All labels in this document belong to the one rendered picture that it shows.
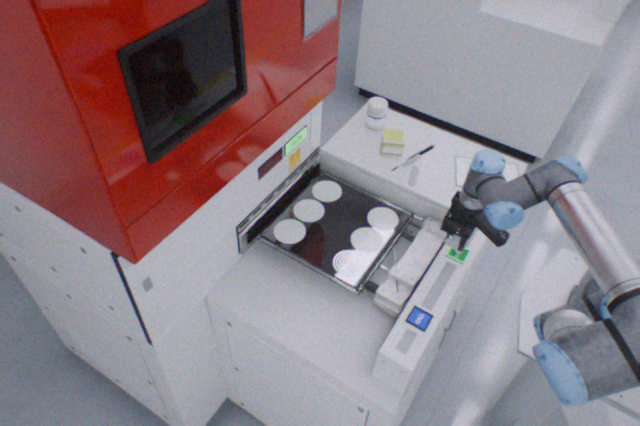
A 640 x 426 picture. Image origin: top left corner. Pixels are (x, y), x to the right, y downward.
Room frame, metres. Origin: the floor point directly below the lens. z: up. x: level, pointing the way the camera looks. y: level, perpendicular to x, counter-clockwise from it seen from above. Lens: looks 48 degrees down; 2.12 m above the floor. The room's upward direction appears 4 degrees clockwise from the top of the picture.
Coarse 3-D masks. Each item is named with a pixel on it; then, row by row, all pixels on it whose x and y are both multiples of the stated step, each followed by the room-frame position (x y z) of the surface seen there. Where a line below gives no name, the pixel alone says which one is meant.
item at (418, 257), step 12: (420, 240) 1.04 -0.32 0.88; (432, 240) 1.04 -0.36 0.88; (408, 252) 0.98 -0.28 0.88; (420, 252) 0.99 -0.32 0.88; (432, 252) 0.99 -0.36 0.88; (408, 264) 0.94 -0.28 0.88; (420, 264) 0.94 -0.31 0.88; (420, 276) 0.90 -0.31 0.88; (396, 288) 0.85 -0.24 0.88; (396, 312) 0.77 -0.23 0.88
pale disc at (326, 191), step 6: (318, 186) 1.23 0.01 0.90; (324, 186) 1.23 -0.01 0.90; (330, 186) 1.23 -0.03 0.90; (336, 186) 1.23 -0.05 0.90; (312, 192) 1.20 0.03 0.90; (318, 192) 1.20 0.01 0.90; (324, 192) 1.20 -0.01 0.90; (330, 192) 1.20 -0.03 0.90; (336, 192) 1.21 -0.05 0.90; (318, 198) 1.17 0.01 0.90; (324, 198) 1.17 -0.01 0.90; (330, 198) 1.18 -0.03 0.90; (336, 198) 1.18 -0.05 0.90
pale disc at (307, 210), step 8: (304, 200) 1.16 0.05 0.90; (312, 200) 1.16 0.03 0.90; (296, 208) 1.12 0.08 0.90; (304, 208) 1.12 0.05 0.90; (312, 208) 1.13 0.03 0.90; (320, 208) 1.13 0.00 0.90; (296, 216) 1.09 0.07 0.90; (304, 216) 1.09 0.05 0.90; (312, 216) 1.09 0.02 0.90; (320, 216) 1.09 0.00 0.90
